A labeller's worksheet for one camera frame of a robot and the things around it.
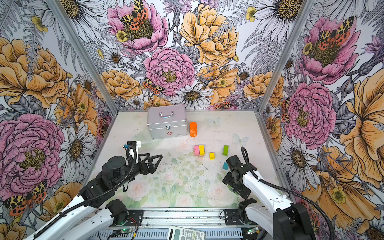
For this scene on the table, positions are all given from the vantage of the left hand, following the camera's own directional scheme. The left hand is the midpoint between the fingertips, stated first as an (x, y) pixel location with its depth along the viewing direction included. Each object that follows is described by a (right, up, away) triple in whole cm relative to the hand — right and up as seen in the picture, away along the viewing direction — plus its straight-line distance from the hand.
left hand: (155, 160), depth 71 cm
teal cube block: (+37, -8, +21) cm, 43 cm away
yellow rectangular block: (+23, +1, +24) cm, 33 cm away
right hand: (+39, -19, +9) cm, 44 cm away
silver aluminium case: (0, +19, +27) cm, 33 cm away
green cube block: (+38, 0, +28) cm, 47 cm away
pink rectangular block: (+19, -1, +23) cm, 30 cm away
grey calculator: (+12, -33, -2) cm, 35 cm away
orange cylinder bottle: (+17, +14, +31) cm, 38 cm away
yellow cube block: (+29, -3, +23) cm, 37 cm away
